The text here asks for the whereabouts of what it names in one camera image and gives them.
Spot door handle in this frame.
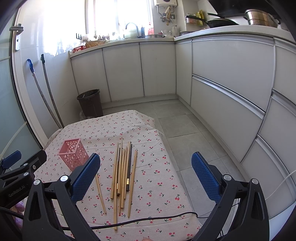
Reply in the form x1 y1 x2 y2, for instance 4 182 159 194
9 23 23 52

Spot wicker basket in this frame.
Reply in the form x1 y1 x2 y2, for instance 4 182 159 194
85 40 107 48

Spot dark handled mop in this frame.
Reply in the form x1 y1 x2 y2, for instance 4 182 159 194
41 54 65 128

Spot steel cooking pot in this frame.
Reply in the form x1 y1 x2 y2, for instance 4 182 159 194
244 9 281 28

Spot white electric kettle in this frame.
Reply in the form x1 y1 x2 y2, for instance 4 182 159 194
171 26 179 37

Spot black wok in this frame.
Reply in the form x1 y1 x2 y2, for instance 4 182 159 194
186 15 238 28

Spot black cable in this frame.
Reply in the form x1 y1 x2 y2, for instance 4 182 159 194
0 206 209 232

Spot white water heater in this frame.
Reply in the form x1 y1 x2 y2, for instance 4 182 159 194
154 0 178 6

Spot pink perforated utensil holder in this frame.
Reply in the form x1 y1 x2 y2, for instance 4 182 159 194
58 138 89 171

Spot black chopstick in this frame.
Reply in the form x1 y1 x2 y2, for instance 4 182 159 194
126 142 132 192
116 144 121 196

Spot blue handled mop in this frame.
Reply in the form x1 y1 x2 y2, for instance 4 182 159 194
27 59 61 128

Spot dark brown trash bin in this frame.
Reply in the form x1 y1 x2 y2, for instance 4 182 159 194
77 89 103 118

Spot white kitchen cabinets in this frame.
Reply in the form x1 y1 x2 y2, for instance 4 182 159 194
69 25 295 236

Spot long bamboo chopstick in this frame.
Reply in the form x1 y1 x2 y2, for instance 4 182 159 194
113 143 120 224

